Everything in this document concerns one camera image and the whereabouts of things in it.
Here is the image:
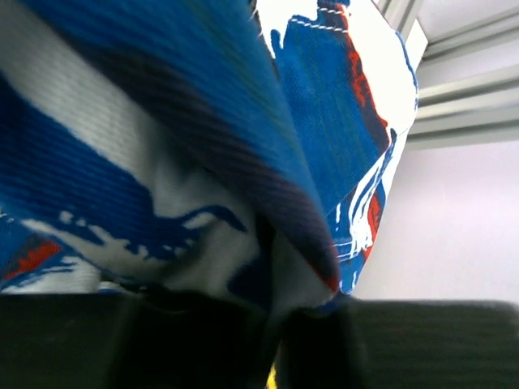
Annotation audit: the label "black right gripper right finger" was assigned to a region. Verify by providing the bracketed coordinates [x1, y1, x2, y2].
[279, 298, 518, 388]

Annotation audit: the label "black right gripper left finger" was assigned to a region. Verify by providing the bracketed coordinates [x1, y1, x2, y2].
[1, 293, 276, 388]

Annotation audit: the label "blue white patterned trousers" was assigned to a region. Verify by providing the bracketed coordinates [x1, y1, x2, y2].
[1, 1, 418, 312]

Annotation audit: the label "right aluminium frame post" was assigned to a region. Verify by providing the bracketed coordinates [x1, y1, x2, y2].
[377, 1, 518, 150]

